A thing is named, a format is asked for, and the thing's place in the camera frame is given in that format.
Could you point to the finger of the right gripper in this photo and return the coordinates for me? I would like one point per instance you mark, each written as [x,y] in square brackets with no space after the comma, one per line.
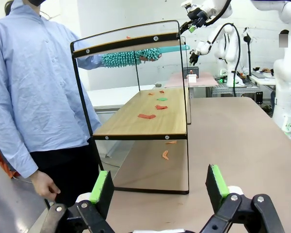
[184,26]
[192,28]

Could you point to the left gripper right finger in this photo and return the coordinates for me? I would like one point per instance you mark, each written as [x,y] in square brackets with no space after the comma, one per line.
[215,189]

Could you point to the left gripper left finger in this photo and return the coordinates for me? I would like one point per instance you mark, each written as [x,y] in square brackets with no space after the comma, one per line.
[104,194]

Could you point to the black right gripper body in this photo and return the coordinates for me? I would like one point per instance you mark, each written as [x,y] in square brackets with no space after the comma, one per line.
[197,17]

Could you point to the black background robot gripper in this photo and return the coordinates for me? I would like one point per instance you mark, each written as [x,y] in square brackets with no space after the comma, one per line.
[194,57]

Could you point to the teal chenille duster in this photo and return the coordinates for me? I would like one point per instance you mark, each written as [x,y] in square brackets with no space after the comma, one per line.
[121,59]

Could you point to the person's right forearm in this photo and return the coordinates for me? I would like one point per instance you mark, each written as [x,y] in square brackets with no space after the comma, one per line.
[12,145]

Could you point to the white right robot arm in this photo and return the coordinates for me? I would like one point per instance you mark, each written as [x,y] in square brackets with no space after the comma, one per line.
[286,72]

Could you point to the person's left forearm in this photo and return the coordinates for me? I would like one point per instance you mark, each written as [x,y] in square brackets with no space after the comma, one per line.
[89,63]

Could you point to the person's left hand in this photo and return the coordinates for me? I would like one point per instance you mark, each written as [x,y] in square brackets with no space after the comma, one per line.
[145,58]

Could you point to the person's right hand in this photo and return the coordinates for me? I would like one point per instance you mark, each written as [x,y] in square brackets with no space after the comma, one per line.
[44,185]

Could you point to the dark plastic basket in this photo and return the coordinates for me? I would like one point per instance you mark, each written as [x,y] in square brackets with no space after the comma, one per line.
[191,71]

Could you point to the small white box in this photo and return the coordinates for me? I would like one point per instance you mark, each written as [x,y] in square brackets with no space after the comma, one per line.
[192,78]

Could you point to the pink table mat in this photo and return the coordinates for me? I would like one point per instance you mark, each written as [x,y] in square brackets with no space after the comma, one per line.
[206,80]

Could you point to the green paper scrap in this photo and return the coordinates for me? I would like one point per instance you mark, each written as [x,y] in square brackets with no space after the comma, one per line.
[162,98]

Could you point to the black pole stand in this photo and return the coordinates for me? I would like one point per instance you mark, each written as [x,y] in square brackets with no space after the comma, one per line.
[248,53]

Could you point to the folded red paper scrap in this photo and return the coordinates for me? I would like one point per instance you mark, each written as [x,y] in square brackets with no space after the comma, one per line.
[160,107]

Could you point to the curved orange paper scrap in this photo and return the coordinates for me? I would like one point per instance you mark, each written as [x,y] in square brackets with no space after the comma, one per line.
[165,155]

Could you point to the black control box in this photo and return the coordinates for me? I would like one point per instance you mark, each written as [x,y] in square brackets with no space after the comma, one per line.
[259,97]

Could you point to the long red paper scrap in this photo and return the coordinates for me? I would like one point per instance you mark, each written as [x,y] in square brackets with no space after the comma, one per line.
[145,116]

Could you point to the person in background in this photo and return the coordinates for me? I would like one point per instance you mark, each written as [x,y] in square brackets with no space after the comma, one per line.
[283,32]

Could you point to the person in blue shirt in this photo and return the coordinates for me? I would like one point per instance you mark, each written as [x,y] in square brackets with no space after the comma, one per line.
[26,72]

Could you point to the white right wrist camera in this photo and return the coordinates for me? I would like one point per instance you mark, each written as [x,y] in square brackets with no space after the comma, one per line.
[186,4]

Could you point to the aluminium frame table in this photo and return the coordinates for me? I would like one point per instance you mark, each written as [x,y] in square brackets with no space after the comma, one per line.
[232,90]

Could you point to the black frame wooden shelf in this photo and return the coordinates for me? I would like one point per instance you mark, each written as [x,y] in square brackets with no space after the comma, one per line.
[126,121]

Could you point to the orange frame stand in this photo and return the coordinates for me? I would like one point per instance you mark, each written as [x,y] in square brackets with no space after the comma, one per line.
[4,165]

